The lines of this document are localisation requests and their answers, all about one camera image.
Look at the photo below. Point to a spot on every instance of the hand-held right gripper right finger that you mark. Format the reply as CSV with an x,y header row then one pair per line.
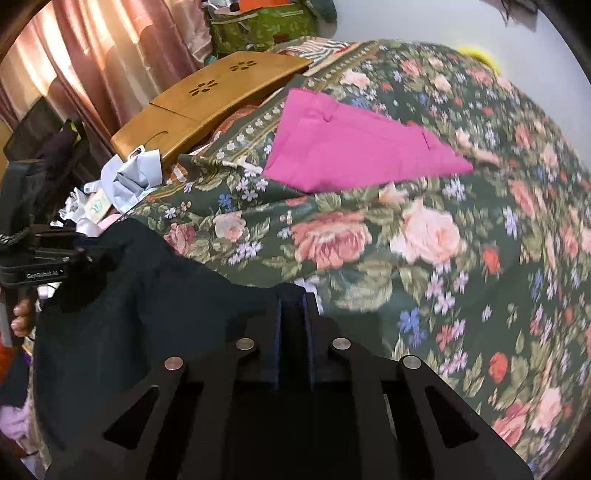
x,y
310,332

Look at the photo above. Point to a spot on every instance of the light blue plastic bag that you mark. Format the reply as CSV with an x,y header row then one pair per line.
x,y
131,177

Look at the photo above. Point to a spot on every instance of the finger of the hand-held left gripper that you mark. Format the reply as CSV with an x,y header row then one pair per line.
x,y
90,272

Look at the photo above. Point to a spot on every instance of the pink curtain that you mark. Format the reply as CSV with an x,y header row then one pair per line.
x,y
101,60

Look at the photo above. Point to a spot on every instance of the dark green pants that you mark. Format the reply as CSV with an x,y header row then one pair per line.
x,y
152,300

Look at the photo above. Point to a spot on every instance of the yellow object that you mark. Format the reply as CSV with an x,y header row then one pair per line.
x,y
482,53

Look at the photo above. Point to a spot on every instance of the orange cloth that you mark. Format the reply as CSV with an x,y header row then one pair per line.
x,y
10,357

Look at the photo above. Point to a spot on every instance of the wooden lap table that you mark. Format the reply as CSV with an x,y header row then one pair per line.
x,y
203,101

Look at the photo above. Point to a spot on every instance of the crumpled white papers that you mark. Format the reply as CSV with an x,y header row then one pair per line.
x,y
81,207

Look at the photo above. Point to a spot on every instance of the person's left hand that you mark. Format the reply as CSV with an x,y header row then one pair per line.
x,y
21,321

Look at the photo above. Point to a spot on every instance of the lilac cloth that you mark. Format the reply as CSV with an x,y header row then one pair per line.
x,y
14,427

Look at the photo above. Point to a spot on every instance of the green floral bedsheet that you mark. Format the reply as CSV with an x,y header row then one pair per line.
x,y
415,240

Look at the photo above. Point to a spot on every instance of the zebra striped cloth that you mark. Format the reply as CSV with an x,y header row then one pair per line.
x,y
325,48

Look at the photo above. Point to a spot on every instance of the dark hanging cloth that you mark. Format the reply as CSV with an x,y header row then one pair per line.
x,y
60,147

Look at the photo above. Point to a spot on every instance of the folded pink pants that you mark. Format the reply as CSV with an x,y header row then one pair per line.
x,y
351,147

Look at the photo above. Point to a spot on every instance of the green floral bag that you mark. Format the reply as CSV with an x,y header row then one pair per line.
x,y
258,25

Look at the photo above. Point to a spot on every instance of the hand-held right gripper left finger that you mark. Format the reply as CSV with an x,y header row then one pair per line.
x,y
275,332

